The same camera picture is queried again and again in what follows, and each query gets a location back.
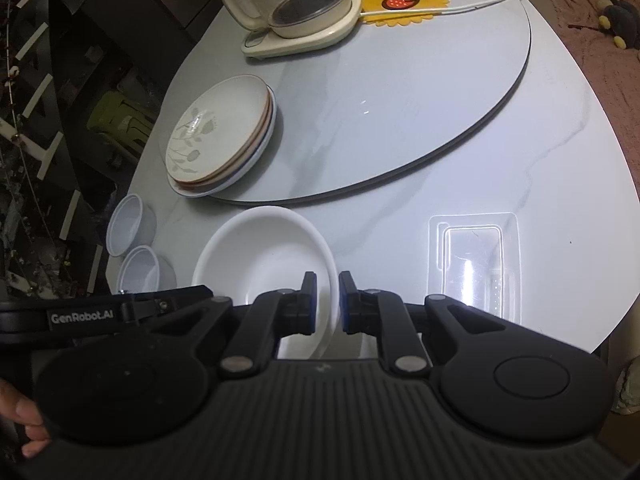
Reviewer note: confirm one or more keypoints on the white bowl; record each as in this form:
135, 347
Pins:
260, 255

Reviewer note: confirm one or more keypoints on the pale blue bowl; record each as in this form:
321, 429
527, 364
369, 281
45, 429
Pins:
127, 220
142, 267

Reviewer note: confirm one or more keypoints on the yellow scalloped mat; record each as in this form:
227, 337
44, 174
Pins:
430, 6

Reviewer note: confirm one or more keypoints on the cream kettle base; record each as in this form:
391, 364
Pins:
300, 44

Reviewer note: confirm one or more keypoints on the dark shelf with white edges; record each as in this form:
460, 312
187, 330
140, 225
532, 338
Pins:
30, 110

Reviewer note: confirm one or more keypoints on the clear plastic tray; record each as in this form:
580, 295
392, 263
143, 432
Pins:
475, 260

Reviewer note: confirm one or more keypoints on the grey patterned blanket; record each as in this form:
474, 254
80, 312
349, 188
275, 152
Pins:
627, 385

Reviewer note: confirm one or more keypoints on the person's left hand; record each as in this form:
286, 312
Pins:
20, 405

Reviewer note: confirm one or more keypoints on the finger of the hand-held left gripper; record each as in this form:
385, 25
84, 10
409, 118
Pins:
175, 300

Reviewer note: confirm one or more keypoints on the round marble turntable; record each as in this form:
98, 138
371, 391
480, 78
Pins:
375, 110

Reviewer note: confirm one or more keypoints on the white plate with leaf print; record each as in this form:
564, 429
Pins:
215, 125

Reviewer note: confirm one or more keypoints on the white plate with thin rim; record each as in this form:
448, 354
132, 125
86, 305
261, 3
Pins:
252, 156

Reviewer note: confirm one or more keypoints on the stack of green stools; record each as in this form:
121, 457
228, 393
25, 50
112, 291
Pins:
120, 115

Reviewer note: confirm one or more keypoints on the black mouse plush toy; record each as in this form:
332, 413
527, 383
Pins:
622, 20

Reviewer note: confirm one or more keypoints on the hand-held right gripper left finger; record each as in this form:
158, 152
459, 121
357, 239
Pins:
310, 305

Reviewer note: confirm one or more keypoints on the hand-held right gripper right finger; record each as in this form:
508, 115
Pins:
346, 305

